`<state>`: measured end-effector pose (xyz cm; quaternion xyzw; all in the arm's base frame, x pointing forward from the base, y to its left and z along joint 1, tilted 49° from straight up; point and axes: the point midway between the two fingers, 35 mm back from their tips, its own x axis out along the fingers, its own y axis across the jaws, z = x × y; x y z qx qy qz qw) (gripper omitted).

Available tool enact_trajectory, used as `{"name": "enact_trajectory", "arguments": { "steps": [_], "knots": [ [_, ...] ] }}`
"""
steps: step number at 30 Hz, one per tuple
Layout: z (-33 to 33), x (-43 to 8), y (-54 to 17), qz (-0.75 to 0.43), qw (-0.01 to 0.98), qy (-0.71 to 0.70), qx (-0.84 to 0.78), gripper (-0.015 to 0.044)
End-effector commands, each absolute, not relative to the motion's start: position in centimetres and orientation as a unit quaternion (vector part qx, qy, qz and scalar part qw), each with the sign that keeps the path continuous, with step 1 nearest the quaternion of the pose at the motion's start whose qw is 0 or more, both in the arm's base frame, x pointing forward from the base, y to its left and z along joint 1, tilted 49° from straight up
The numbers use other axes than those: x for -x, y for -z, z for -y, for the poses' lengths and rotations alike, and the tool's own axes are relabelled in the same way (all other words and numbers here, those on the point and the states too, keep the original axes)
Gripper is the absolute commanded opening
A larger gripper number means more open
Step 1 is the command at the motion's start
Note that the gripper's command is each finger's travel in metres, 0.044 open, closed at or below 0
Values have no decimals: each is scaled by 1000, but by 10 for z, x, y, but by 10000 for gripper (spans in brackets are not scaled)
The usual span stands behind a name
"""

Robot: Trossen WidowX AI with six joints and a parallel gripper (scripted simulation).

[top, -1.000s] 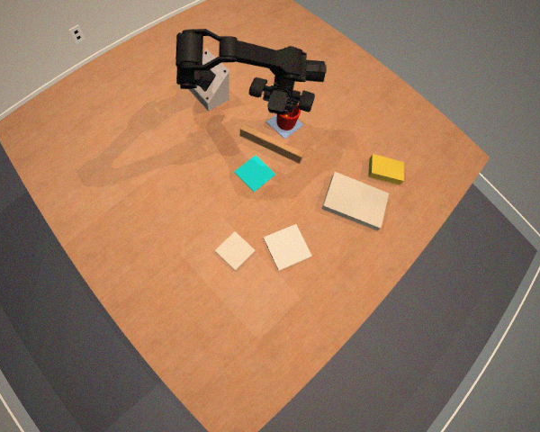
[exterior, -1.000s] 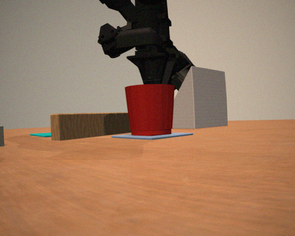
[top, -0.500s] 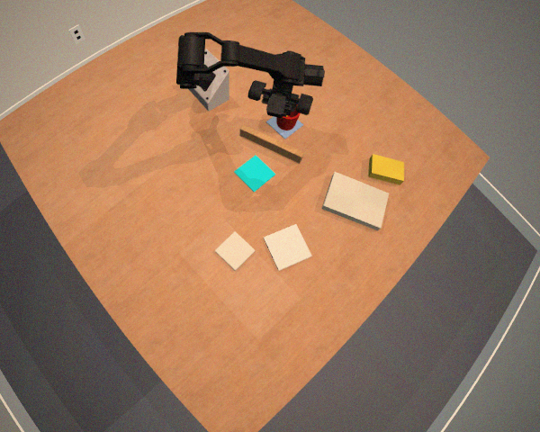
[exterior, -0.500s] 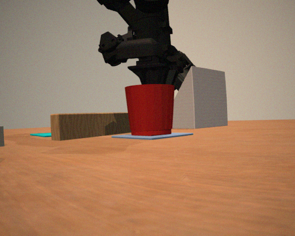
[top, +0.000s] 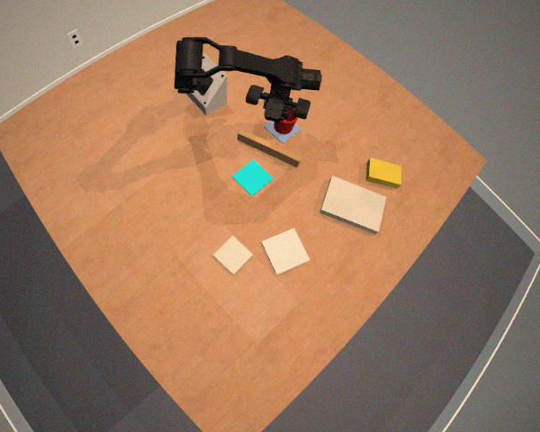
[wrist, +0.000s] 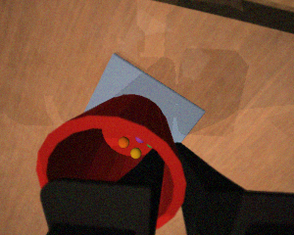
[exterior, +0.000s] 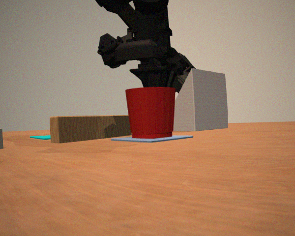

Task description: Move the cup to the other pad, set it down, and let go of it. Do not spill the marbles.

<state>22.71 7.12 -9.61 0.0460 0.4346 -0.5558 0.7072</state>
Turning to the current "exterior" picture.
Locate red cup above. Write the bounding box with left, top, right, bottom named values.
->
left=125, top=87, right=176, bottom=139

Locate brown wooden block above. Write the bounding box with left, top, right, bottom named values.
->
left=50, top=115, right=132, bottom=144

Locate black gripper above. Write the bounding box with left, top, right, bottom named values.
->
left=115, top=18, right=184, bottom=88

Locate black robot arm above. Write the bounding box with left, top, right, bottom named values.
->
left=95, top=0, right=196, bottom=93

